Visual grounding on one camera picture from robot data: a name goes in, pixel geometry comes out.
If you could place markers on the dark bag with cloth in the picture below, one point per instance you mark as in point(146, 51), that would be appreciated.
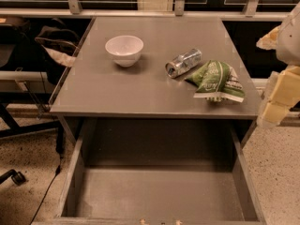
point(59, 43)

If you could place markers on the black office chair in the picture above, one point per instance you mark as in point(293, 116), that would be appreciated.
point(24, 76)

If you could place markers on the metal window railing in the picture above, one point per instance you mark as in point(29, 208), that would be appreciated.
point(225, 9)

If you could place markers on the green jalapeno chip bag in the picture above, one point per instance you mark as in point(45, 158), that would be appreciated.
point(217, 81)

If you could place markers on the open grey top drawer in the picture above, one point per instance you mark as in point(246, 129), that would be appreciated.
point(157, 172)

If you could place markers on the crushed silver soda can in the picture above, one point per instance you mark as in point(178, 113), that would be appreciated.
point(183, 63)

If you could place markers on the grey cabinet with drawer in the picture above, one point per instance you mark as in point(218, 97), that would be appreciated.
point(96, 86)

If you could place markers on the white ceramic bowl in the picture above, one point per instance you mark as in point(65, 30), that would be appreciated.
point(125, 51)

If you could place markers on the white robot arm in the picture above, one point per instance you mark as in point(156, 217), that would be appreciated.
point(288, 48)

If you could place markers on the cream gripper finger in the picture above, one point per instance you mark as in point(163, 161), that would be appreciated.
point(281, 93)
point(269, 41)

